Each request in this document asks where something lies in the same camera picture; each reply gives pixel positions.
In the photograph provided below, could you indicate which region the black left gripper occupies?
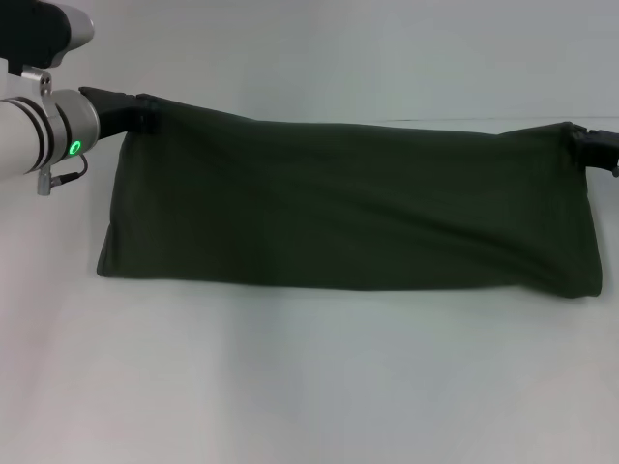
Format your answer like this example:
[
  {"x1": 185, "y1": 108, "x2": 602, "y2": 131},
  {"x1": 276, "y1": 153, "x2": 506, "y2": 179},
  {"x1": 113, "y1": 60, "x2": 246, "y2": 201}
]
[{"x1": 77, "y1": 85, "x2": 162, "y2": 142}]

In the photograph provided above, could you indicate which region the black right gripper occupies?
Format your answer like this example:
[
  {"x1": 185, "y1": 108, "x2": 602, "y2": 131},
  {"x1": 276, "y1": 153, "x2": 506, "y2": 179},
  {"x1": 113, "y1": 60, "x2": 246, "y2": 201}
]
[{"x1": 566, "y1": 122, "x2": 619, "y2": 178}]

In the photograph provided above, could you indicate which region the dark green FREE t-shirt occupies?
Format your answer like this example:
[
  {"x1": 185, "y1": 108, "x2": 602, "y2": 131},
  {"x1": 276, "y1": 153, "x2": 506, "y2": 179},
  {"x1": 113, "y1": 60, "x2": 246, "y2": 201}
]
[{"x1": 95, "y1": 94, "x2": 604, "y2": 304}]

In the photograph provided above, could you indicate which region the left arm cable with plug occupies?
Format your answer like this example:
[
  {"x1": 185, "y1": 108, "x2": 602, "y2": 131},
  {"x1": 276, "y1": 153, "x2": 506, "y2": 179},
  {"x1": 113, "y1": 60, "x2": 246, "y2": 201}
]
[{"x1": 37, "y1": 153, "x2": 89, "y2": 196}]

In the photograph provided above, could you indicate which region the silver vented wrist camera box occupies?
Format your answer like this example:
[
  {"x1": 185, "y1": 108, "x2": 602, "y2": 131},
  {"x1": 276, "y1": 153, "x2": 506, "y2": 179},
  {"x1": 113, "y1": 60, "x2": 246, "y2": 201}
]
[{"x1": 0, "y1": 0, "x2": 96, "y2": 81}]

